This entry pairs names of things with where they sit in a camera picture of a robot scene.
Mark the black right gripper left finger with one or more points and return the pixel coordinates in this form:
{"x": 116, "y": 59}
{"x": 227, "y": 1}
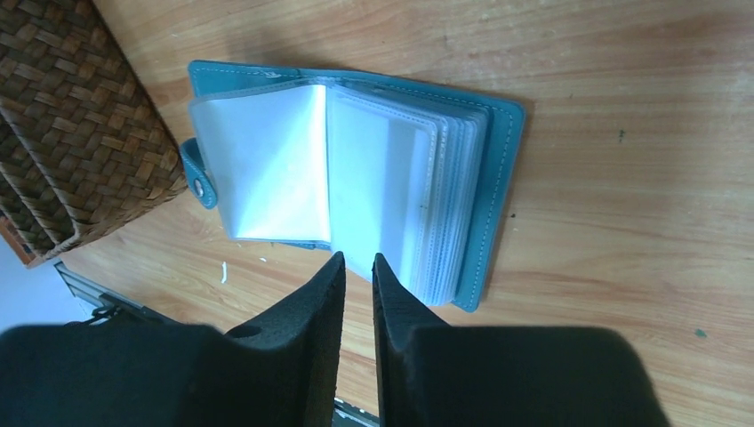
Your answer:
{"x": 276, "y": 369}

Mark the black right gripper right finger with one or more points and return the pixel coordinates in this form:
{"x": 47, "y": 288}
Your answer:
{"x": 431, "y": 373}

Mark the teal leather card holder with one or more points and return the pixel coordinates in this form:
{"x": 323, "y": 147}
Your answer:
{"x": 357, "y": 163}

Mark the woven wicker basket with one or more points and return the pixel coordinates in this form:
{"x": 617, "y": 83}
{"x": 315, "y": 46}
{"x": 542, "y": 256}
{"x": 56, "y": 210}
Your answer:
{"x": 83, "y": 148}

